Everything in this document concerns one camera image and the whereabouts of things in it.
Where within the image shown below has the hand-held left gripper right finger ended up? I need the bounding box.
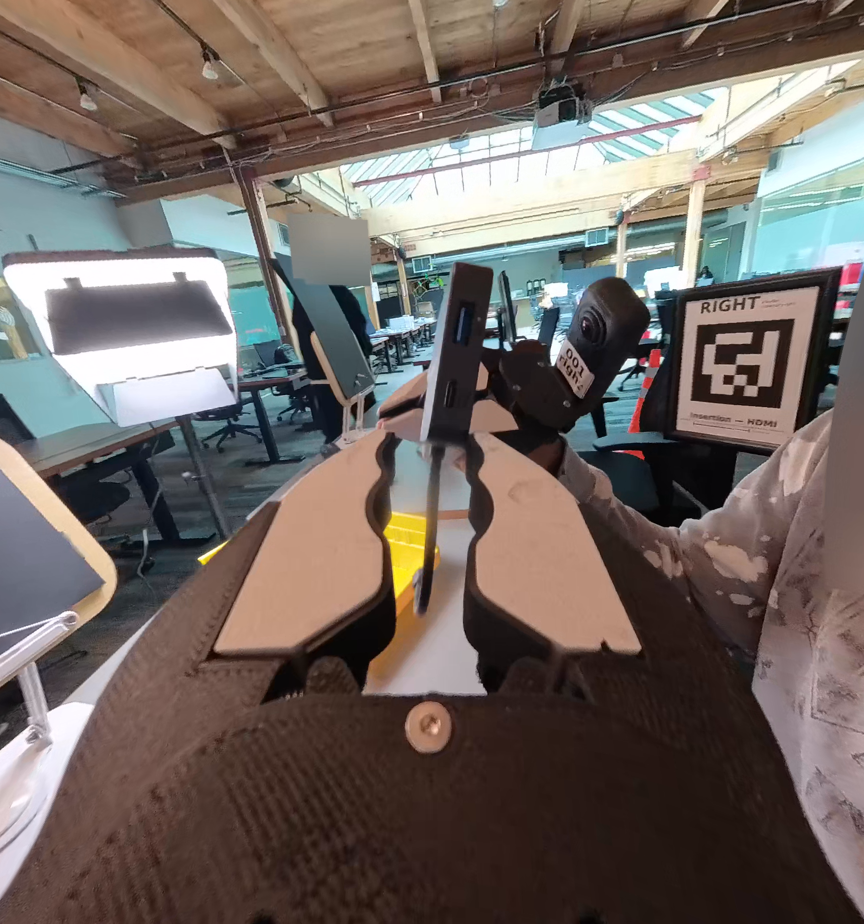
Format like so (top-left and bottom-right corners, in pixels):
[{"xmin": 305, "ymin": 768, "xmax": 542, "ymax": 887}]
[{"xmin": 463, "ymin": 431, "xmax": 644, "ymax": 674}]

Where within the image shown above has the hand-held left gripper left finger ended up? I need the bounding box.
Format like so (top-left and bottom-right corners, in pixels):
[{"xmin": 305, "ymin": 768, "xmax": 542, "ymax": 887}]
[{"xmin": 212, "ymin": 429, "xmax": 398, "ymax": 687}]

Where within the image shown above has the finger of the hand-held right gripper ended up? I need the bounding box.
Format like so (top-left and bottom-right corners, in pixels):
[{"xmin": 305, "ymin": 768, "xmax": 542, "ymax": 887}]
[
  {"xmin": 467, "ymin": 398, "xmax": 530, "ymax": 437},
  {"xmin": 379, "ymin": 372, "xmax": 432, "ymax": 415}
]

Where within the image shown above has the grey usb hub adapter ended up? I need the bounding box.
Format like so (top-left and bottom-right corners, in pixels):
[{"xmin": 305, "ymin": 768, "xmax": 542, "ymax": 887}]
[{"xmin": 419, "ymin": 262, "xmax": 494, "ymax": 445}]

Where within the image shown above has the black hub cable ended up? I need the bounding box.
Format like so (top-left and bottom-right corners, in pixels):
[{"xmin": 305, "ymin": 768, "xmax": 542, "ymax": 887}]
[{"xmin": 412, "ymin": 442, "xmax": 449, "ymax": 619}]

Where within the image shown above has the person's right forearm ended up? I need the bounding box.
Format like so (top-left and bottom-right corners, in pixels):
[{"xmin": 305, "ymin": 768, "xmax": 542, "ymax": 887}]
[{"xmin": 558, "ymin": 411, "xmax": 837, "ymax": 661}]

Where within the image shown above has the person's right hand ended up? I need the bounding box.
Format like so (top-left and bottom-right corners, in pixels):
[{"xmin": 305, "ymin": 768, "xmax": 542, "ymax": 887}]
[{"xmin": 529, "ymin": 435, "xmax": 570, "ymax": 479}]

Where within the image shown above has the black computer monitor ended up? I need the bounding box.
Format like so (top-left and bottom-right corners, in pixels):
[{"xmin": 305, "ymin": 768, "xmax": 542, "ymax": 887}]
[{"xmin": 497, "ymin": 270, "xmax": 521, "ymax": 345}]

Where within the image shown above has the yellow plastic bin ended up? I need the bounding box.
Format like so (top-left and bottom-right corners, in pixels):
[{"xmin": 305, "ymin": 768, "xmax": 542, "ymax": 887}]
[{"xmin": 197, "ymin": 511, "xmax": 442, "ymax": 619}]

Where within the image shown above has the black board with wooden edge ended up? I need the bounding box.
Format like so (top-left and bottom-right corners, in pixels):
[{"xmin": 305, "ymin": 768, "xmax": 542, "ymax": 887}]
[
  {"xmin": 0, "ymin": 428, "xmax": 119, "ymax": 654},
  {"xmin": 272, "ymin": 253, "xmax": 377, "ymax": 407}
]

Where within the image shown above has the orange traffic cone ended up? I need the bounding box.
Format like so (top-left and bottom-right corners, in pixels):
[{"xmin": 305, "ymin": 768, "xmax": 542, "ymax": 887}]
[{"xmin": 629, "ymin": 348, "xmax": 665, "ymax": 436}]

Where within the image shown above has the black office chair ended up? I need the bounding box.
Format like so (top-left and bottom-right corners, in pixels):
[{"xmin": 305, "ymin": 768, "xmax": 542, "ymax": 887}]
[
  {"xmin": 192, "ymin": 399, "xmax": 261, "ymax": 453},
  {"xmin": 592, "ymin": 339, "xmax": 739, "ymax": 524}
]

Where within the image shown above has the black framed marker sign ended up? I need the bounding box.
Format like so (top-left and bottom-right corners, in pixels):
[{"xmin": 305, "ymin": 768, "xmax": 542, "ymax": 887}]
[{"xmin": 664, "ymin": 267, "xmax": 846, "ymax": 457}]

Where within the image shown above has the wooden office desk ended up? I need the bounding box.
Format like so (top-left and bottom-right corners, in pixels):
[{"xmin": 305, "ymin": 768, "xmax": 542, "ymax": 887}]
[{"xmin": 13, "ymin": 417, "xmax": 218, "ymax": 547}]

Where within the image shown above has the ceiling projector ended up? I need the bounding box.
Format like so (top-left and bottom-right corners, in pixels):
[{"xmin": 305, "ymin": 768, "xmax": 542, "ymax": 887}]
[{"xmin": 532, "ymin": 85, "xmax": 596, "ymax": 150}]

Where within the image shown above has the led panel light on stand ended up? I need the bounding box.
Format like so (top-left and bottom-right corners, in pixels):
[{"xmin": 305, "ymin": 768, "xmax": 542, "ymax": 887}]
[{"xmin": 2, "ymin": 249, "xmax": 240, "ymax": 542}]

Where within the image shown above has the person's patterned sweatshirt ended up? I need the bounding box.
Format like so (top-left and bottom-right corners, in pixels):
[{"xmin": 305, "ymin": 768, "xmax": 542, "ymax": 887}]
[{"xmin": 751, "ymin": 588, "xmax": 864, "ymax": 924}]

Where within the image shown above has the white board stand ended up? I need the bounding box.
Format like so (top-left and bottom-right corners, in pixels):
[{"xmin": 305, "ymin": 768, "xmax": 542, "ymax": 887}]
[{"xmin": 0, "ymin": 610, "xmax": 95, "ymax": 871}]

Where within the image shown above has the wall poster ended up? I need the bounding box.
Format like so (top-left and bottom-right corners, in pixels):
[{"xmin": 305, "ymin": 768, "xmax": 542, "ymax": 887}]
[{"xmin": 0, "ymin": 276, "xmax": 45, "ymax": 363}]

